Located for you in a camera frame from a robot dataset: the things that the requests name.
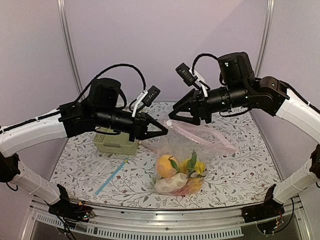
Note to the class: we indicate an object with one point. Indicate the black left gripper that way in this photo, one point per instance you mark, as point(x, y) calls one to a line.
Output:
point(137, 129)

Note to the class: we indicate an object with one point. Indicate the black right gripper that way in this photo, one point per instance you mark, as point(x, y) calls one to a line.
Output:
point(201, 109)

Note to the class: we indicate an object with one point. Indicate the clear pink-zipper zip bag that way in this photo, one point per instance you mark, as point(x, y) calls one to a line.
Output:
point(185, 140)

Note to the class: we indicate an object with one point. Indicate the yellow toy lemon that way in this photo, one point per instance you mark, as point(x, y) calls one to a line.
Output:
point(199, 167)

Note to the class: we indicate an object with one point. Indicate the red toy apple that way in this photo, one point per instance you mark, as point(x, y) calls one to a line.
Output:
point(182, 191)

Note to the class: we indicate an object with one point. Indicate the yellow toy banana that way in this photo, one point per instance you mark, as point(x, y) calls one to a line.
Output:
point(194, 185)

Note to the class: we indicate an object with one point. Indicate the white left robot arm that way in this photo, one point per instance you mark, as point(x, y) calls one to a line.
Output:
point(28, 134)

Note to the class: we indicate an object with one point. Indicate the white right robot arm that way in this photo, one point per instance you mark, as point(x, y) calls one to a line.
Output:
point(298, 112)

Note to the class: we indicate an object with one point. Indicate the clear blue-zipper zip bag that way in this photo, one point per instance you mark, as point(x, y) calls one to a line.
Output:
point(97, 177)

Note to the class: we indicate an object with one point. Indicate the cream perforated plastic basket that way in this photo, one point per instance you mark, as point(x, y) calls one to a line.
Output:
point(114, 144)

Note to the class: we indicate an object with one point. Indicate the floral patterned table mat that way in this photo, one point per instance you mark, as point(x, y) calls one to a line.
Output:
point(238, 179)

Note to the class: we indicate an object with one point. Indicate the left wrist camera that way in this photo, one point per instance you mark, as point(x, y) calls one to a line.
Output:
point(145, 99)

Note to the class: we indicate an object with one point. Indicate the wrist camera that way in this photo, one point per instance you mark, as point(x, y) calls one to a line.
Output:
point(192, 78)
point(145, 99)

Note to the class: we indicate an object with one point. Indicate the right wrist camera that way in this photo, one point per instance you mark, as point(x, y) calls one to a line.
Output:
point(192, 78)

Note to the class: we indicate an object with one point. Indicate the aluminium front rail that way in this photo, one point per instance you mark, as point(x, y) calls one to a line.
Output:
point(113, 222)

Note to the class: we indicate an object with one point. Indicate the aluminium right corner post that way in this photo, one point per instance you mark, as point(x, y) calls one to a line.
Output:
point(265, 36)

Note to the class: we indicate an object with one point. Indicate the aluminium corner post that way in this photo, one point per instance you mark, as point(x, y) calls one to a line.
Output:
point(62, 11)
point(265, 36)

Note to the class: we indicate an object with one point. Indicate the aluminium left corner post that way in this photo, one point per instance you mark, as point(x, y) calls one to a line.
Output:
point(62, 11)

